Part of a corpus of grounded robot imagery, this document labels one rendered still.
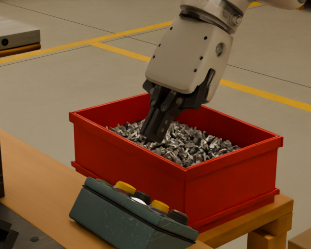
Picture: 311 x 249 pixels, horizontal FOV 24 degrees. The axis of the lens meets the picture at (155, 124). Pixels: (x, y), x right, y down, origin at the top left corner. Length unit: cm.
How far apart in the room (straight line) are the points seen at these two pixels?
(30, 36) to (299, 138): 275
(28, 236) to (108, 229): 11
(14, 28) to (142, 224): 32
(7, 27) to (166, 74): 23
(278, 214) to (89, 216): 41
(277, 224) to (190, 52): 41
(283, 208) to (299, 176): 199
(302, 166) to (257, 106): 80
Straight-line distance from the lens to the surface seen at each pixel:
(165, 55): 98
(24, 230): 95
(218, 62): 95
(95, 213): 92
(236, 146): 124
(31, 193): 104
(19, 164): 114
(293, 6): 96
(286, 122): 382
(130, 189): 96
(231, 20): 97
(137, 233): 86
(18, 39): 98
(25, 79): 452
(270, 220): 122
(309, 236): 87
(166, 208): 91
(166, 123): 96
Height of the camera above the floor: 136
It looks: 21 degrees down
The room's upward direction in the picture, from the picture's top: straight up
